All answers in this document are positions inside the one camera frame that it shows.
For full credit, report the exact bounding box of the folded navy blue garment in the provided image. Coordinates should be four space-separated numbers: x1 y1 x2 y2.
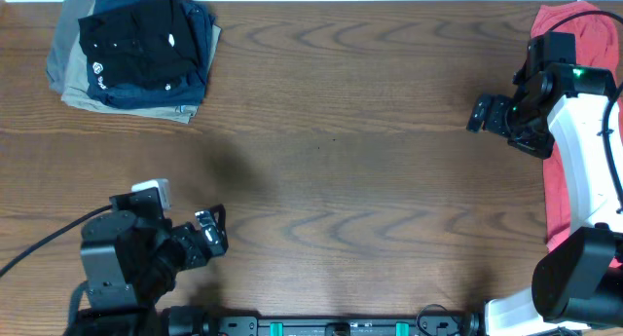
79 0 213 110

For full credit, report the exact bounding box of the left black cable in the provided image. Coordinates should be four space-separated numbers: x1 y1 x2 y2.
0 204 114 279

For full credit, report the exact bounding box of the folded grey garment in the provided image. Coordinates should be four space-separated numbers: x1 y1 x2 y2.
46 0 95 93

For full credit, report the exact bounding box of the red t-shirt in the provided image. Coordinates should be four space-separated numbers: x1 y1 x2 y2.
531 1 619 251

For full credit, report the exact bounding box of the folded beige garment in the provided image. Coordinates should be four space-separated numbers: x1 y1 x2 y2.
61 0 221 124

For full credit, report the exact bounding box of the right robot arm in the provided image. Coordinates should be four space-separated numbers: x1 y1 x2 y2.
466 63 622 335

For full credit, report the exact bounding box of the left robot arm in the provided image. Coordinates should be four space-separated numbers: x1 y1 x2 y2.
65 205 229 336

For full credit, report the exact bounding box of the black t-shirt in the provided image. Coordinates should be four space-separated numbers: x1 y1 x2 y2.
79 0 200 90

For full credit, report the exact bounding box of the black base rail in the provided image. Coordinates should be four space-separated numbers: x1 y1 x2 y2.
162 306 486 336

